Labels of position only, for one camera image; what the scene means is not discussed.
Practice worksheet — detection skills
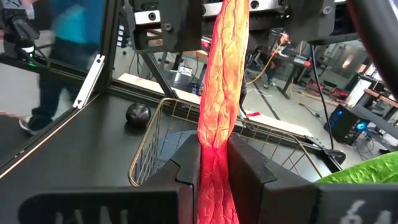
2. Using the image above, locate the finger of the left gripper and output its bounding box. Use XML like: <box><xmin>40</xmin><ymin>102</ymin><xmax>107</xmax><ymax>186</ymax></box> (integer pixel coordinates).
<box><xmin>159</xmin><ymin>0</ymin><xmax>204</xmax><ymax>53</ymax></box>
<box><xmin>287</xmin><ymin>0</ymin><xmax>359</xmax><ymax>45</ymax></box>

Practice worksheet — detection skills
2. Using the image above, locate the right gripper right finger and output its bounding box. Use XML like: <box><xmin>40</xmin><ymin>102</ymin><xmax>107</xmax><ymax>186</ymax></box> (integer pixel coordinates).
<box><xmin>228</xmin><ymin>133</ymin><xmax>398</xmax><ymax>224</ymax></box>

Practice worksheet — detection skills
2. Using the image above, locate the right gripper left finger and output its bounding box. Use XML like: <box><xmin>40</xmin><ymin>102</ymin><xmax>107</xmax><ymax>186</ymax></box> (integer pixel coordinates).
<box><xmin>17</xmin><ymin>133</ymin><xmax>201</xmax><ymax>224</ymax></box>

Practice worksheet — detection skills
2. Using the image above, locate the long red chili pepper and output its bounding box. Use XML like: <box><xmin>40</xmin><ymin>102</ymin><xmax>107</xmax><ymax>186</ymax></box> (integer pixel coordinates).
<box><xmin>197</xmin><ymin>0</ymin><xmax>251</xmax><ymax>224</ymax></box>

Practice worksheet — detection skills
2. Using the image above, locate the green leafy vegetable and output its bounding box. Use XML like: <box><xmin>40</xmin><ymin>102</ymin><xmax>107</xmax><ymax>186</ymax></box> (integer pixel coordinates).
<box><xmin>316</xmin><ymin>151</ymin><xmax>398</xmax><ymax>185</ymax></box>

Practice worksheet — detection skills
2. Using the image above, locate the black ball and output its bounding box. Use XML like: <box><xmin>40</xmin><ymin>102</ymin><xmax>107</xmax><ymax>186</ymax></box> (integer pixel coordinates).
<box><xmin>125</xmin><ymin>102</ymin><xmax>152</xmax><ymax>128</ymax></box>

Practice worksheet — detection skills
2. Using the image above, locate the black computer with blue light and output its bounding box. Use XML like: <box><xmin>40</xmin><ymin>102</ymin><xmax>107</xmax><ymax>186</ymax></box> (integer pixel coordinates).
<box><xmin>323</xmin><ymin>104</ymin><xmax>371</xmax><ymax>147</ymax></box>

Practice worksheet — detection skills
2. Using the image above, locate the person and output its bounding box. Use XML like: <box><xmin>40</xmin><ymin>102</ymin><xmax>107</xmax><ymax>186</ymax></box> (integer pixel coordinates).
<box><xmin>18</xmin><ymin>0</ymin><xmax>108</xmax><ymax>135</ymax></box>

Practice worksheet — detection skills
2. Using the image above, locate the grey metal desk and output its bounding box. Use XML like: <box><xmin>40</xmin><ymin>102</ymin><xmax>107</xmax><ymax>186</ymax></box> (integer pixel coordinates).
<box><xmin>351</xmin><ymin>104</ymin><xmax>398</xmax><ymax>141</ymax></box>

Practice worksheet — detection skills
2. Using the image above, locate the wire mesh basket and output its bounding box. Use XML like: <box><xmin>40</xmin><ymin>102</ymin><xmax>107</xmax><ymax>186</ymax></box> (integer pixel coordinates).
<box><xmin>127</xmin><ymin>97</ymin><xmax>326</xmax><ymax>187</ymax></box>

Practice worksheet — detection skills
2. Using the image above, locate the hanging black cable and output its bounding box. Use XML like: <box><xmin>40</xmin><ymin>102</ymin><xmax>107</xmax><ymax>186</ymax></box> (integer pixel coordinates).
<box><xmin>310</xmin><ymin>45</ymin><xmax>335</xmax><ymax>150</ymax></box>

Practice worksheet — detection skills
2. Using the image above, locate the white angle bracket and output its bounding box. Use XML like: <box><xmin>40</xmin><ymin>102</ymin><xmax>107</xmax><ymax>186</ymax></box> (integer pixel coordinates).
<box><xmin>72</xmin><ymin>54</ymin><xmax>106</xmax><ymax>110</ymax></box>

